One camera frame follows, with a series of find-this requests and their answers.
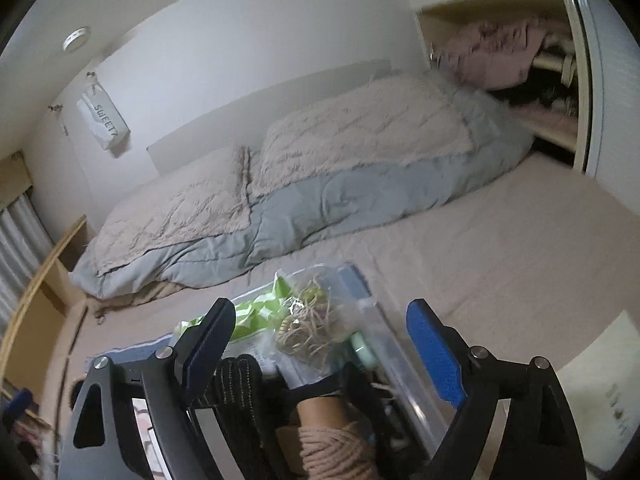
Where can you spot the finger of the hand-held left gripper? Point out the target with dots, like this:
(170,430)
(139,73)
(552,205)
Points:
(15,405)

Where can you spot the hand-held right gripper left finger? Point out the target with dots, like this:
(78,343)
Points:
(207,350)

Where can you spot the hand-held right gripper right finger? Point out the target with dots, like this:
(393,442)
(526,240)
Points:
(435,355)

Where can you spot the clear plastic storage box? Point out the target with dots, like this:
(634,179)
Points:
(400,360)

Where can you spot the mint green tape measure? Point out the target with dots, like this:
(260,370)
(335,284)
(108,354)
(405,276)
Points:
(364,350)

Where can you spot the green white patterned bag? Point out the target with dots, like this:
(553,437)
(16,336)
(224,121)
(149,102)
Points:
(250,317)

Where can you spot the black knit cloth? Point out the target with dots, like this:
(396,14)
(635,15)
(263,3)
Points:
(240,395)

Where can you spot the bag of rubber bands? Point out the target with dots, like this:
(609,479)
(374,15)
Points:
(310,330)

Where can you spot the wooden bedside shelf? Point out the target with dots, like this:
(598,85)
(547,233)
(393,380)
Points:
(45,300)

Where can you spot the jute twine spool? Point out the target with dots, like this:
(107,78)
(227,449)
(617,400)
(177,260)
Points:
(335,450)

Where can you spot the grey pleated curtain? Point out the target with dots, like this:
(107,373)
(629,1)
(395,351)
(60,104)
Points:
(20,260)

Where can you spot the white shoe box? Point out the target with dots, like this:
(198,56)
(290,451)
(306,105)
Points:
(600,375)

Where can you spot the blue-grey beige comforter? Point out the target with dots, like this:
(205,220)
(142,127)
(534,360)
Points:
(350,160)

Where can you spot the beige curtain pelmet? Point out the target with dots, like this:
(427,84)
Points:
(15,180)

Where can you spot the dark clothes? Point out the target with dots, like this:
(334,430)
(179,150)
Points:
(530,90)

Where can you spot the pink clothes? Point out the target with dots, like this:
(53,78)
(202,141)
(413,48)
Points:
(490,55)

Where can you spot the closet rod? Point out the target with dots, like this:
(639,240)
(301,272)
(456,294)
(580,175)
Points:
(552,65)

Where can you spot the white closet door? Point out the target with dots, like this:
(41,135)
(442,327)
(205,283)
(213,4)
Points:
(610,85)

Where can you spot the small round ceiling fixture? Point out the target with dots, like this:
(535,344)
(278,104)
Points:
(76,38)

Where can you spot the open closet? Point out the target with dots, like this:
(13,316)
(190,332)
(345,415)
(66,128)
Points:
(450,15)

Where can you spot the white hanging wall bag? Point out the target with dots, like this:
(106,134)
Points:
(102,120)

